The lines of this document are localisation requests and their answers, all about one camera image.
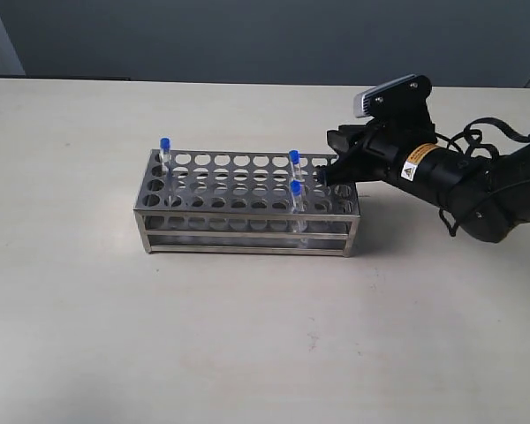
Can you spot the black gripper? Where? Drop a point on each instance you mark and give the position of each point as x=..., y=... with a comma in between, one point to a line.
x=401, y=149

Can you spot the stainless steel tube rack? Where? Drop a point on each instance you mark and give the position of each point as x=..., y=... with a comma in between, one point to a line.
x=241, y=203

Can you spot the blue-capped tube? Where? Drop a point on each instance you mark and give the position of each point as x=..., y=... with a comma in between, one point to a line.
x=320, y=175
x=298, y=206
x=165, y=160
x=296, y=172

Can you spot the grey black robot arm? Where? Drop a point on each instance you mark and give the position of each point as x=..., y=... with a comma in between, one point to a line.
x=507, y=203

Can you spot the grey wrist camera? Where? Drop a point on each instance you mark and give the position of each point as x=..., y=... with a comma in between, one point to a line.
x=386, y=98

